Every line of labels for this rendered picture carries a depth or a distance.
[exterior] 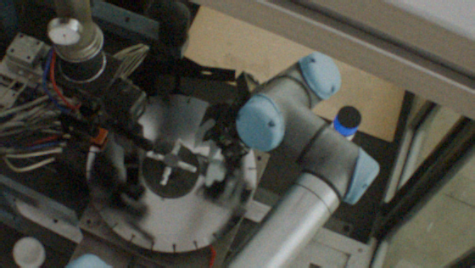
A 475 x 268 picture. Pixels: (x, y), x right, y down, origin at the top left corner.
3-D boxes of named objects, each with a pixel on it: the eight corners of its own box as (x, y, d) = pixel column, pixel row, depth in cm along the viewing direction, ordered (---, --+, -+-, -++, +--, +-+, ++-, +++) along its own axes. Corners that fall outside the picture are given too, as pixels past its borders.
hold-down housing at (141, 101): (149, 139, 125) (147, 83, 107) (134, 159, 123) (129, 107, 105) (124, 122, 126) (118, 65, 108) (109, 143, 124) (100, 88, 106)
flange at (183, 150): (182, 207, 133) (182, 203, 130) (131, 180, 134) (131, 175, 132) (209, 160, 137) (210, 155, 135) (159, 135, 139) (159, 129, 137)
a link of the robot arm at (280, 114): (304, 144, 98) (338, 108, 105) (241, 97, 100) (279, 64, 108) (282, 178, 103) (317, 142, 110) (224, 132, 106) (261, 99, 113)
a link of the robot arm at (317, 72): (299, 61, 105) (324, 40, 111) (254, 90, 113) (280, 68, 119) (329, 103, 106) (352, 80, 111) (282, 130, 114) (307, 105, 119)
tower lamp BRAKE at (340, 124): (360, 119, 124) (365, 111, 121) (353, 139, 122) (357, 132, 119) (338, 108, 124) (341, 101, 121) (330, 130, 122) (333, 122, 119)
